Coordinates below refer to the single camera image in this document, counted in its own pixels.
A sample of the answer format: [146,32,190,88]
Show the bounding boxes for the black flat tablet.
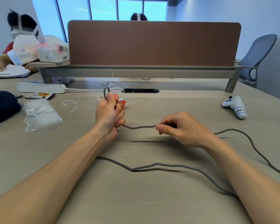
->
[0,72,38,79]

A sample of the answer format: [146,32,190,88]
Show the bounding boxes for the clear bag of zip ties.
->
[23,99,63,133]

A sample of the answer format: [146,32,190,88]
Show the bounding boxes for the person's right hand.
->
[155,111,217,148]

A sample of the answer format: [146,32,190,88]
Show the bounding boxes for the small white rounded object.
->
[59,77,75,86]

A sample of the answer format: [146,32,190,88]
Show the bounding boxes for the grey braided cable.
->
[96,87,280,198]

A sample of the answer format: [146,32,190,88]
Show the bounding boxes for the navy baseball cap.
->
[0,91,22,127]

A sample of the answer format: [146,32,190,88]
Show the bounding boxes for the person's left hand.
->
[94,92,126,138]

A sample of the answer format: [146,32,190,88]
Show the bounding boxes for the person's left forearm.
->
[0,127,115,224]

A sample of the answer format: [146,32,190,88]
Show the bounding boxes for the white printed snack packet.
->
[25,92,57,100]

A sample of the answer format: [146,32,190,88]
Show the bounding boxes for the white labelled hand controller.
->
[222,95,248,120]

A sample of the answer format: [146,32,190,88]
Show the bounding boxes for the brown desk divider panel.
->
[67,20,242,66]

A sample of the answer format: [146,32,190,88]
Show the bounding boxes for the person's right forearm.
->
[203,137,280,224]

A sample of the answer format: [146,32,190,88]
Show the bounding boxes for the white paper sheets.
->
[0,64,34,78]

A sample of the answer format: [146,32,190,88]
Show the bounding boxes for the large glass window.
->
[30,0,168,42]

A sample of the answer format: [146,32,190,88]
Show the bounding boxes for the grey metal desk shelf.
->
[38,64,244,93]

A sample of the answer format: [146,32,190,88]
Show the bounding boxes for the white power strip cord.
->
[65,87,125,93]

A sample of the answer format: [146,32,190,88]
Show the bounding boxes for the round beige shelf board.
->
[29,60,71,68]

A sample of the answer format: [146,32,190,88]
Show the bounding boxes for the red cable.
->
[113,94,127,110]

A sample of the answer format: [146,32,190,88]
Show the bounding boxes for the grey office chair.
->
[237,34,278,88]

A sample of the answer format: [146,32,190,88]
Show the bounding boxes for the white tissue pack pink label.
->
[36,35,70,63]

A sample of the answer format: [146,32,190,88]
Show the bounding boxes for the white power strip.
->
[16,82,67,94]

